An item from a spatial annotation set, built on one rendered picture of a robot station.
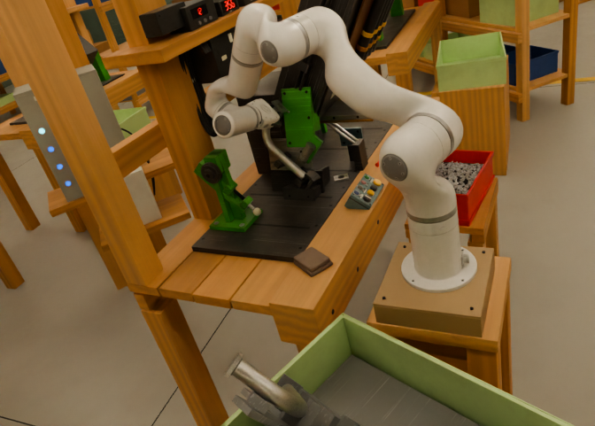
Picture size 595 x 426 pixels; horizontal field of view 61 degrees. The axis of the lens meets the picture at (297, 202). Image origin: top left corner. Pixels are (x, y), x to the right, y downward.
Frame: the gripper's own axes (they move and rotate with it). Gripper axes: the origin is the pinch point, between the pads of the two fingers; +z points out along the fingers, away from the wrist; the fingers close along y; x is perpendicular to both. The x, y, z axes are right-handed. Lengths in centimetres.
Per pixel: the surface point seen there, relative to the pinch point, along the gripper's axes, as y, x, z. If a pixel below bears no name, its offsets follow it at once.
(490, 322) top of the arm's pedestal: -89, -23, -41
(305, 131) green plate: -12.4, -1.4, 2.9
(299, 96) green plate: -3.0, -9.5, 2.9
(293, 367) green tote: -63, 2, -75
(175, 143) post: 14.9, 25.4, -21.9
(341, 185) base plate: -34.3, 6.9, 9.9
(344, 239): -50, 3, -22
